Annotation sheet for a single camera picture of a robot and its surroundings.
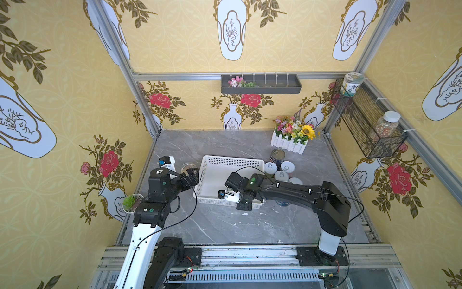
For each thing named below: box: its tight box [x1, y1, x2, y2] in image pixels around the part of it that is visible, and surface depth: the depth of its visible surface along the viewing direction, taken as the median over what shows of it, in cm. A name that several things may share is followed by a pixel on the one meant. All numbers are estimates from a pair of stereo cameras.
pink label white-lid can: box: [280, 160, 296, 174], surface depth 99 cm
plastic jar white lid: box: [374, 110, 402, 139], surface depth 66 cm
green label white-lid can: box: [264, 161, 278, 179], surface depth 97 cm
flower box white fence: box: [270, 115, 316, 155], surface depth 102 cm
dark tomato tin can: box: [269, 148, 286, 172], surface depth 99 cm
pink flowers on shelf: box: [227, 75, 260, 88], surface depth 89 cm
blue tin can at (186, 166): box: [180, 162, 198, 176], surface depth 92 cm
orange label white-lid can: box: [274, 170, 290, 182], surface depth 94 cm
